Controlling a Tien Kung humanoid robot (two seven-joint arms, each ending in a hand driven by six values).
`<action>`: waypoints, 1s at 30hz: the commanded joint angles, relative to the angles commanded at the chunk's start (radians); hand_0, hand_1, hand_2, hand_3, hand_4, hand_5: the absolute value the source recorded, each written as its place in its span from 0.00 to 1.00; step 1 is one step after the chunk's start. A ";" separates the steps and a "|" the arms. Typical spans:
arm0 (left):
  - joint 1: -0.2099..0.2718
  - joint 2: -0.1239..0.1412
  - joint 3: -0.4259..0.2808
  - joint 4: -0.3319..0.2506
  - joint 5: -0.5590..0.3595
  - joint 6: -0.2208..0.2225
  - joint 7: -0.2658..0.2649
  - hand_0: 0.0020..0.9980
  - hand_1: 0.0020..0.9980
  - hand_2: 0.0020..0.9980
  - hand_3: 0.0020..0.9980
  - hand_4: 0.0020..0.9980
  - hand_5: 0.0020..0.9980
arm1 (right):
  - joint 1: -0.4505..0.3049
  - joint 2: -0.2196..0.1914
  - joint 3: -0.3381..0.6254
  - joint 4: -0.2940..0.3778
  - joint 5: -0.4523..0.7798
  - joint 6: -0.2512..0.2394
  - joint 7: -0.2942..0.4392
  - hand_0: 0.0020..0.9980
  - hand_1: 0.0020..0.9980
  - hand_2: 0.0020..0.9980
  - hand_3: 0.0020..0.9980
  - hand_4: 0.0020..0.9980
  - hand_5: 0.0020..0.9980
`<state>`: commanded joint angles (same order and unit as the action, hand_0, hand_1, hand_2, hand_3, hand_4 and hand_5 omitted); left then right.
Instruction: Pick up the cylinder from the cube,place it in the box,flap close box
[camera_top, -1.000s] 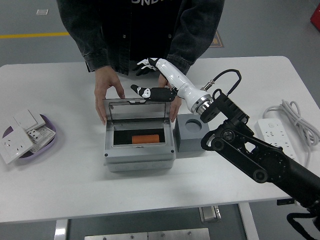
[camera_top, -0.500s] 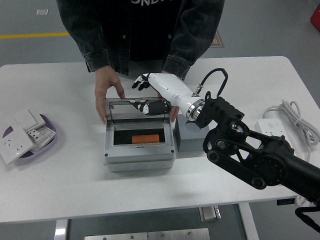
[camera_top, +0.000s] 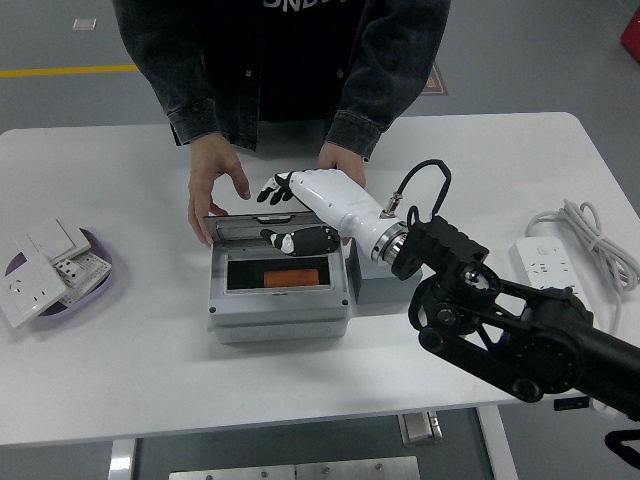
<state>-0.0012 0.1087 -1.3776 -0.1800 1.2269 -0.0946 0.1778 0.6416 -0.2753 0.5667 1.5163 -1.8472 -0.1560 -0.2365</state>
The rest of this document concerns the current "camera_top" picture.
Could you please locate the person's right hand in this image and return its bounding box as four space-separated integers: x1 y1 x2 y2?
187 141 251 250

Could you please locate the person's left hand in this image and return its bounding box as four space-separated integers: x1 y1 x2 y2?
317 142 367 192

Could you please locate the white and black robot right hand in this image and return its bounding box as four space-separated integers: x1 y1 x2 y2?
256 169 405 262

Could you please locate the orange cylinder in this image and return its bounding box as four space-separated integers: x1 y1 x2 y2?
263 269 321 289

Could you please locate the grey box with clear flap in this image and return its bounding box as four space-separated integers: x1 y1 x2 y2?
202 212 351 344

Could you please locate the grey cube with round hole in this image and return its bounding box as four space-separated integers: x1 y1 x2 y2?
344 239 424 304

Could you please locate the grey control box under table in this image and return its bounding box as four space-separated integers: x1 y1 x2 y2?
398 410 444 445

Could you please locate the person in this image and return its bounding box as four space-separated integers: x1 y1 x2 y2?
112 0 451 162

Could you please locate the white perforated socket module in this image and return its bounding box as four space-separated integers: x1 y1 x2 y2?
52 249 112 306

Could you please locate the purple tray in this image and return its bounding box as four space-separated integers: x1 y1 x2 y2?
4 227 119 321

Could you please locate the white power strip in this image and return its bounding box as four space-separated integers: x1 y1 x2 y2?
509 235 577 292

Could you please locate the white table leg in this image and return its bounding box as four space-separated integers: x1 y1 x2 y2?
107 438 139 480
474 405 521 480

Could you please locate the red object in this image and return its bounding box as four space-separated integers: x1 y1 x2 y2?
619 9 640 51

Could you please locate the white wall switch plate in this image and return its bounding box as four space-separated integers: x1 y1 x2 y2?
27 218 94 261

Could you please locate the white wall socket plate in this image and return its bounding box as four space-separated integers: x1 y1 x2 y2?
0 252 76 329

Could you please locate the metal base plate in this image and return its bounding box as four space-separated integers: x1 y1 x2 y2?
168 455 421 480

